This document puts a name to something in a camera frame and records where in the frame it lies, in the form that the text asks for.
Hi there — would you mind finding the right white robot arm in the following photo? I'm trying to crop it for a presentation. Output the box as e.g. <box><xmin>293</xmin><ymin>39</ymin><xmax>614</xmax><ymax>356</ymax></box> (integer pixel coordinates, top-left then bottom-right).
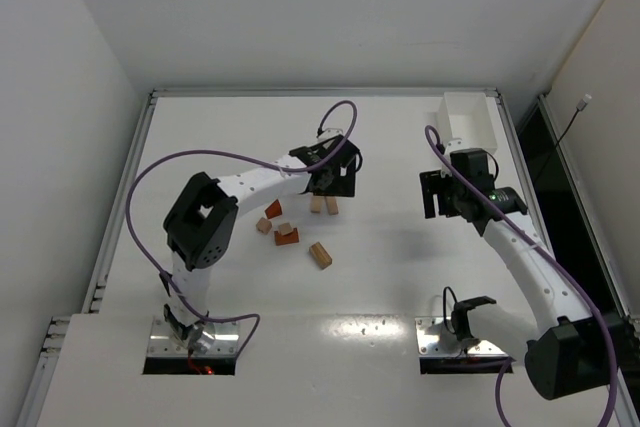
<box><xmin>419</xmin><ymin>144</ymin><xmax>624</xmax><ymax>400</ymax></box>

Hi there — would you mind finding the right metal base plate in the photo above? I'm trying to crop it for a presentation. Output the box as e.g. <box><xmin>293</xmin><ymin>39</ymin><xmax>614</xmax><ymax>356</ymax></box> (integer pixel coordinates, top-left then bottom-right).
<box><xmin>415</xmin><ymin>316</ymin><xmax>507</xmax><ymax>360</ymax></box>

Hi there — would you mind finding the light long wood block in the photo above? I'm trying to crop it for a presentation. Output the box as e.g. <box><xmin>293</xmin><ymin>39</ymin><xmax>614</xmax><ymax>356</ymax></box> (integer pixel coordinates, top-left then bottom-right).
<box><xmin>310</xmin><ymin>196</ymin><xmax>324</xmax><ymax>214</ymax></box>
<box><xmin>325</xmin><ymin>196</ymin><xmax>339</xmax><ymax>215</ymax></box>

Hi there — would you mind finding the white plastic box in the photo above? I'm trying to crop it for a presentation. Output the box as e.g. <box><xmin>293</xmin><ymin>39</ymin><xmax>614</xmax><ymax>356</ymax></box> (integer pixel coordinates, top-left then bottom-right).
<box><xmin>436</xmin><ymin>92</ymin><xmax>498</xmax><ymax>154</ymax></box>

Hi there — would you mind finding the dark striped wood block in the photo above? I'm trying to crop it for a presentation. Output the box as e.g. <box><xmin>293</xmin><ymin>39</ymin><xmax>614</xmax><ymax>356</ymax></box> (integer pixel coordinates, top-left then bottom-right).
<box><xmin>309</xmin><ymin>242</ymin><xmax>333</xmax><ymax>270</ymax></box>

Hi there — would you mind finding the black hanging cable white plug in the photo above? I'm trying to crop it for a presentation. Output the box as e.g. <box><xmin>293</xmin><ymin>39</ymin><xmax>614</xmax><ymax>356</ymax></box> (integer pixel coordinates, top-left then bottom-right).
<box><xmin>533</xmin><ymin>93</ymin><xmax>592</xmax><ymax>186</ymax></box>

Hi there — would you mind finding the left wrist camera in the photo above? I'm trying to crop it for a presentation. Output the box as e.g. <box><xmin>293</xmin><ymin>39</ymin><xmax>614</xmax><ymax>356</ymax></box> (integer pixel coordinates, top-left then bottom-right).
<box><xmin>317</xmin><ymin>128</ymin><xmax>344</xmax><ymax>141</ymax></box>

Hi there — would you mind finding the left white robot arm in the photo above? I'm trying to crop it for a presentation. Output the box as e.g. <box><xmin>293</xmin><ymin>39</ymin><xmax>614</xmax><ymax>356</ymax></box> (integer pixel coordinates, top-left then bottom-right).
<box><xmin>163</xmin><ymin>134</ymin><xmax>362</xmax><ymax>346</ymax></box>

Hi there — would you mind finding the red-brown notched block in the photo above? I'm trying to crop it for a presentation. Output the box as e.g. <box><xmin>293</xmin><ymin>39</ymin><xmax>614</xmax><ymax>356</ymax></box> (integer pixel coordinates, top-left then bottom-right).
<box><xmin>274</xmin><ymin>228</ymin><xmax>300</xmax><ymax>246</ymax></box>

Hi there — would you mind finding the metal base plate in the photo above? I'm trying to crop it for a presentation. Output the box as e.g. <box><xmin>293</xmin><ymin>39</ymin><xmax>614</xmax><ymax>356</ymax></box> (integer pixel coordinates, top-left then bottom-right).
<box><xmin>415</xmin><ymin>316</ymin><xmax>507</xmax><ymax>360</ymax></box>
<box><xmin>146</xmin><ymin>317</ymin><xmax>239</xmax><ymax>359</ymax></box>

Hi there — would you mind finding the red-brown wedge block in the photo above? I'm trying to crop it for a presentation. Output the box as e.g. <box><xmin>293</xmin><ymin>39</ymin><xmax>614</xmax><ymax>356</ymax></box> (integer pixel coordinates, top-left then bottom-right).
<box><xmin>264</xmin><ymin>199</ymin><xmax>283</xmax><ymax>219</ymax></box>

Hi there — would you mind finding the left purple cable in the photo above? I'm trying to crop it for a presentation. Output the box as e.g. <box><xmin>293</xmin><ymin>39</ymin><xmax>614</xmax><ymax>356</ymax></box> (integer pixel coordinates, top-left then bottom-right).
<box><xmin>124</xmin><ymin>99</ymin><xmax>359</xmax><ymax>363</ymax></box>

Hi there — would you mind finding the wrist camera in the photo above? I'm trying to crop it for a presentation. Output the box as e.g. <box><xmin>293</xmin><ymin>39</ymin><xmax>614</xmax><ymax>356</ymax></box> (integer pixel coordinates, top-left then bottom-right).
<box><xmin>317</xmin><ymin>128</ymin><xmax>344</xmax><ymax>141</ymax></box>
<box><xmin>445</xmin><ymin>138</ymin><xmax>467</xmax><ymax>153</ymax></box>

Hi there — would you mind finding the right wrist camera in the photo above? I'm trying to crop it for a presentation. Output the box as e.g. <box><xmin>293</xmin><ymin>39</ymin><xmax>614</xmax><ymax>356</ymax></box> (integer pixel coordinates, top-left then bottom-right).
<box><xmin>445</xmin><ymin>138</ymin><xmax>467</xmax><ymax>153</ymax></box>

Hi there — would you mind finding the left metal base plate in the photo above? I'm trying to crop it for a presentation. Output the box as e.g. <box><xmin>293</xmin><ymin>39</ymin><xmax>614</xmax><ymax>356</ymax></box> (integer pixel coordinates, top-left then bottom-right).
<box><xmin>146</xmin><ymin>317</ymin><xmax>239</xmax><ymax>359</ymax></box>

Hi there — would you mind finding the small light wood cube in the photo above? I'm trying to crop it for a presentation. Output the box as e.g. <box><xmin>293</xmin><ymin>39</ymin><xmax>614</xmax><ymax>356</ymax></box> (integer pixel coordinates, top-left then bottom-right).
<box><xmin>278</xmin><ymin>223</ymin><xmax>293</xmax><ymax>236</ymax></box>

